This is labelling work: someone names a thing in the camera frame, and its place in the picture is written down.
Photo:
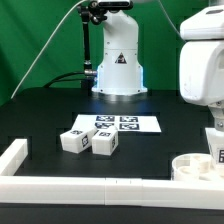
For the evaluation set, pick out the white marker sheet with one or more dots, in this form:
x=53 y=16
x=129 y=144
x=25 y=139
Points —
x=126 y=123

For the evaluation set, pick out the black camera on mount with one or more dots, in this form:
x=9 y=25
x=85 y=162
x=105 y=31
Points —
x=113 y=4

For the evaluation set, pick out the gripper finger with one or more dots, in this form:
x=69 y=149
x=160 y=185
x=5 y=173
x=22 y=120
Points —
x=217 y=111

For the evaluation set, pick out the white fence wall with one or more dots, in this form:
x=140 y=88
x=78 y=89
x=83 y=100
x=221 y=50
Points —
x=109 y=191
x=13 y=157

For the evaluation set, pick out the white round stool seat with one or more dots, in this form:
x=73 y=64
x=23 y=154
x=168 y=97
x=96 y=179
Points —
x=194 y=167

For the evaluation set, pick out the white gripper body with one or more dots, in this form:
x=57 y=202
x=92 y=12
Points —
x=201 y=72

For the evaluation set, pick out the white front fence wall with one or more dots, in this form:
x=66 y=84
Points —
x=109 y=191

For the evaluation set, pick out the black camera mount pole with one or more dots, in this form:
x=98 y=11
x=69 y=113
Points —
x=90 y=13

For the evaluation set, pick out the white left fence wall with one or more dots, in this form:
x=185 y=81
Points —
x=13 y=157

